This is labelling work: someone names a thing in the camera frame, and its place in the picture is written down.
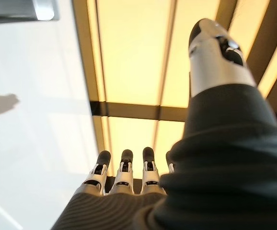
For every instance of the stainless steel kitchen sink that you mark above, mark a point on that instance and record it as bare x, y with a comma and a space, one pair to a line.
14, 9

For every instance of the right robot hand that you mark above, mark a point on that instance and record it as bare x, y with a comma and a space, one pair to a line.
212, 167

